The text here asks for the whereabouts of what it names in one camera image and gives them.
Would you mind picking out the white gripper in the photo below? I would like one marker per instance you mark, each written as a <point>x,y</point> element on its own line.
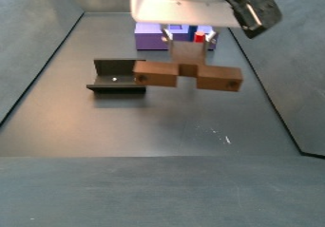
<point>184,12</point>

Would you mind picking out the brown T-shaped block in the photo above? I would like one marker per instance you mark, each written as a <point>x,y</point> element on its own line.
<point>188,64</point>

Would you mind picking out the red peg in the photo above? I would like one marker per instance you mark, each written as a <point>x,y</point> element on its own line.
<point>199,37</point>

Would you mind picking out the blue peg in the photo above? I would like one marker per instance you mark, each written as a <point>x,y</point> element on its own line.
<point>191,31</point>

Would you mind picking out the purple square base block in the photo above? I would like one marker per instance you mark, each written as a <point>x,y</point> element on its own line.
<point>148,37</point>

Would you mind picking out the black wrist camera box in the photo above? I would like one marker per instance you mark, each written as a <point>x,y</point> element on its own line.
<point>256,15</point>

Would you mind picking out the black angle bracket fixture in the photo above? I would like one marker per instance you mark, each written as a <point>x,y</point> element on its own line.
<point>115,77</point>

